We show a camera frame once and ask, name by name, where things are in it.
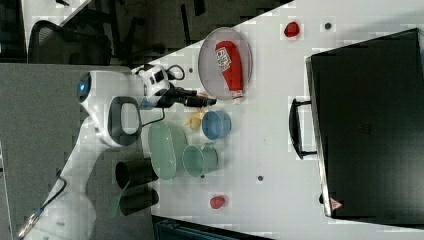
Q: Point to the black toaster oven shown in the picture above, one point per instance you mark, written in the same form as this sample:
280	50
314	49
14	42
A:
367	110

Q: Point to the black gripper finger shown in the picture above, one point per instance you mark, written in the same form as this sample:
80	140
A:
188	92
199	102

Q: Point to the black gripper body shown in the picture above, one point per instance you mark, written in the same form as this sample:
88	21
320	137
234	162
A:
170	97

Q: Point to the yellow banana peel toy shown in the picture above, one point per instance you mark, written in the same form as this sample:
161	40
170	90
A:
194	121

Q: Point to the black office chair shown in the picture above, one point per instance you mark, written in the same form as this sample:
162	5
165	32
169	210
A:
72	44

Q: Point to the green mug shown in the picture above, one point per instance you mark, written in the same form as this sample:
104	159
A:
199	160

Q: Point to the blue cup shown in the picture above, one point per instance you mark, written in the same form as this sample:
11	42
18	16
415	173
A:
216	125

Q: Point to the black cylinder lower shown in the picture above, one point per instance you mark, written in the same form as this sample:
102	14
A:
134	202

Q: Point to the red strawberry toy far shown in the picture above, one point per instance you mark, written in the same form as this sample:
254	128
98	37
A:
292	29

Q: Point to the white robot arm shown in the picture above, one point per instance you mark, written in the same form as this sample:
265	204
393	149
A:
67	213

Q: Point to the red strawberry toy near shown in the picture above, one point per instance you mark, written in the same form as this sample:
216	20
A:
217	202

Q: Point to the grey round plate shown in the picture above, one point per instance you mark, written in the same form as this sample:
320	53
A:
210	74

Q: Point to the red plush ketchup bottle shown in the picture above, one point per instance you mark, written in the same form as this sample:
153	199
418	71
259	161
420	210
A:
229	62

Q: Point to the red strawberry toy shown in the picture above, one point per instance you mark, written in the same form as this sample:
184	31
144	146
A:
217	202
292	29

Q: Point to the black cylinder upper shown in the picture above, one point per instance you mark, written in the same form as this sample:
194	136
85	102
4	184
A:
134	173

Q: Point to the green colander basket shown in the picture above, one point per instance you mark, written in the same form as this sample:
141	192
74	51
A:
167	142

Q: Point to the black cylinder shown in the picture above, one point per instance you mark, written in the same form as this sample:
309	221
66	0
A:
134	202
134	173

